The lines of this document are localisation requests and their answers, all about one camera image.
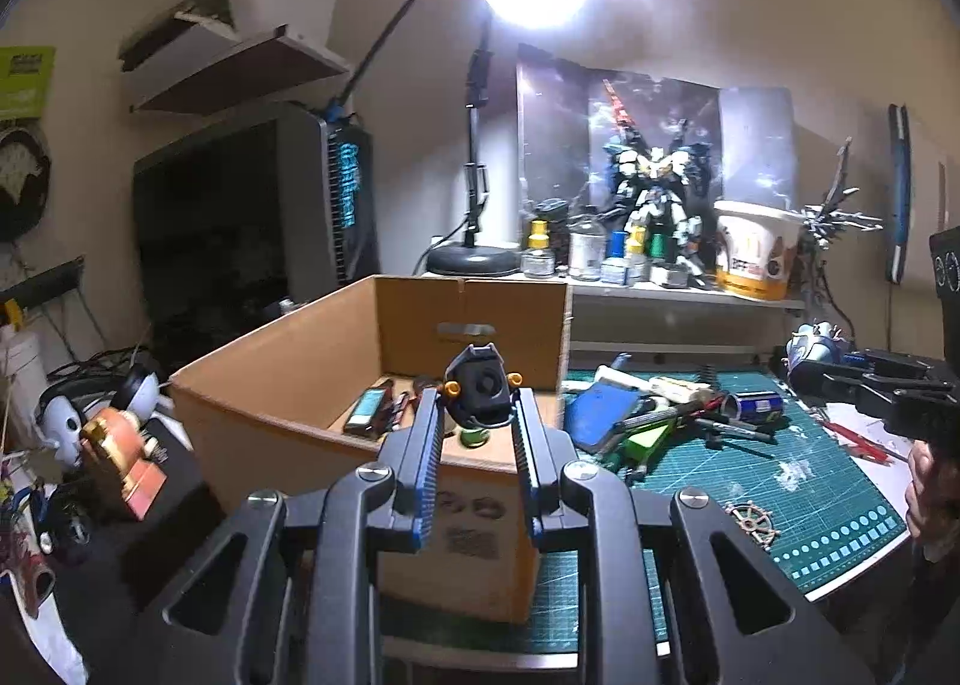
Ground black pen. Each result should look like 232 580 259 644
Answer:
693 417 775 443

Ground cardboard box with logo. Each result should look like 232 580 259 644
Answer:
169 275 569 623

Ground blue cap paint jar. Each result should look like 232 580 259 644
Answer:
601 230 630 286

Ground ship wheel ornament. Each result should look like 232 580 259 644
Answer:
724 500 779 552

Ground blue notebook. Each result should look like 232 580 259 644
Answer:
563 380 643 454

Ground small blue robot figure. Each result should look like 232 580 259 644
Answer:
441 342 516 430

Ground black computer tower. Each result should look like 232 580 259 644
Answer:
132 102 381 371

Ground white eraser packet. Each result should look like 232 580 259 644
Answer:
647 376 718 404

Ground white desk shelf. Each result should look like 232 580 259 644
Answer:
418 274 802 384

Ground white blue Gundam model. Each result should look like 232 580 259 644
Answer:
602 77 713 287

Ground McDonald's paper bucket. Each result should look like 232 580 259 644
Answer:
715 201 802 302

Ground yellow cap bottle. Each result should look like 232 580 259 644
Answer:
521 219 555 279

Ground red black device with screen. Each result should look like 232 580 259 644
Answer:
343 380 394 440

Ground black marker with white text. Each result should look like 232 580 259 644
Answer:
615 401 706 433

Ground blue white can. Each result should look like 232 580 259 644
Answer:
722 389 784 425

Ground black desk lamp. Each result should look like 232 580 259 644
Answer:
413 9 521 277

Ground orange toy figure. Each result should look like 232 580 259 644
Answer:
80 407 167 521

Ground space poster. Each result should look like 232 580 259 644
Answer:
516 43 799 211

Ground green cutting mat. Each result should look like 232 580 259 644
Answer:
381 396 907 654

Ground dark winged model figure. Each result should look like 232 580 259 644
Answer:
794 136 884 339

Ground person's right hand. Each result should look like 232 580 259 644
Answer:
905 440 958 563

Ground blue surfboard wall ornament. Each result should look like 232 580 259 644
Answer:
885 103 913 286

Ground clear solvent bottle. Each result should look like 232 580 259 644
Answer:
569 204 607 282

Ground black headphones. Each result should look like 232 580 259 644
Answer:
0 119 52 243

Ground green wristband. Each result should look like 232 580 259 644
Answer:
459 428 490 449

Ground white round head toy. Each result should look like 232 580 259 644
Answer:
37 392 85 469

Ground green plastic block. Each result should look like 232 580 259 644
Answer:
622 420 674 462

